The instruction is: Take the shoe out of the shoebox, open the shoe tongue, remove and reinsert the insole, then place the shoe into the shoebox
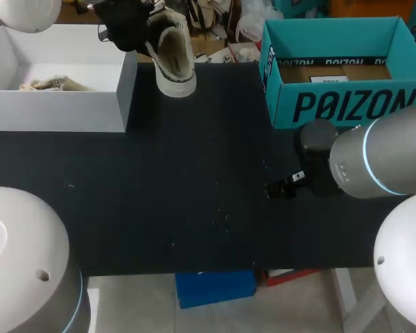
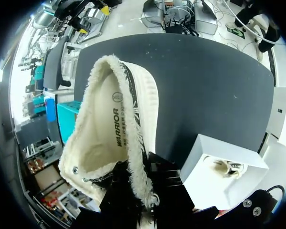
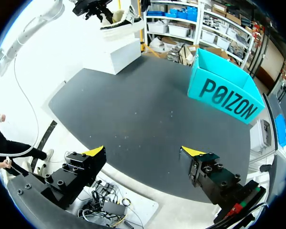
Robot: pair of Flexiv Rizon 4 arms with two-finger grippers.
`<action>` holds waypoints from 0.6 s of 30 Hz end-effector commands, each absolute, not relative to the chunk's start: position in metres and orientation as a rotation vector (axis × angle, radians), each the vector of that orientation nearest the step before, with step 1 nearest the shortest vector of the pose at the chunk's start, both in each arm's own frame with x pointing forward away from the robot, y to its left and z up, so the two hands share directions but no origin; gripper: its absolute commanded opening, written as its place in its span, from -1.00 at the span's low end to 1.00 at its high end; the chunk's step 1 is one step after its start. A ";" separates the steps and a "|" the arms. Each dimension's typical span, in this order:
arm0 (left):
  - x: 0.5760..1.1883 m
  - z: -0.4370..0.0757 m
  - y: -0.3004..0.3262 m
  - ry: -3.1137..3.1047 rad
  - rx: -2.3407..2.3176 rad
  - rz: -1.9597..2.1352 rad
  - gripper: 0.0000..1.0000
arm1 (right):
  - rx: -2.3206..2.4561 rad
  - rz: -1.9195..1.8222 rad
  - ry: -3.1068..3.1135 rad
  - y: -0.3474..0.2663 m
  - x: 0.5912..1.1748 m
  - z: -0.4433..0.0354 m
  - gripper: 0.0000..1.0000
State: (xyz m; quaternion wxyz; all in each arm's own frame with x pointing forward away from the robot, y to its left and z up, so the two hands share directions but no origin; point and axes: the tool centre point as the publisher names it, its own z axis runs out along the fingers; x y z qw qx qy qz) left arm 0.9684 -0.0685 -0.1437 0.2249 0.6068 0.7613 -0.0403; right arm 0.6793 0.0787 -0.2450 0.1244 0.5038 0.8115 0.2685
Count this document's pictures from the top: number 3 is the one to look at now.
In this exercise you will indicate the white and black shoe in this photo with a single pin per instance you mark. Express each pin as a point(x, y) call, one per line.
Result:
point(124, 22)

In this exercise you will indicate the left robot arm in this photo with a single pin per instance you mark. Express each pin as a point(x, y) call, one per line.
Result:
point(26, 33)

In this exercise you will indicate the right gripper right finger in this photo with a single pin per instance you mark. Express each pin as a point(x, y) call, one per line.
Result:
point(209, 176)

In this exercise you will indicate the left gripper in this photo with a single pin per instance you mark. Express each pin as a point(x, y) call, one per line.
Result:
point(85, 6)

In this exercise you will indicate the teal box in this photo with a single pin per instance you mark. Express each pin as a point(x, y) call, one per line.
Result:
point(219, 95)

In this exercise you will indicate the person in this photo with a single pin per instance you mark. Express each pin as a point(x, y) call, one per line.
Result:
point(4, 145)

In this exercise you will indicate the white shoebox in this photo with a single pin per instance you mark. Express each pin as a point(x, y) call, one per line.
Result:
point(119, 56)

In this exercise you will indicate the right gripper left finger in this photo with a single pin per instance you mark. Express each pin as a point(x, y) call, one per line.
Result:
point(76, 171)

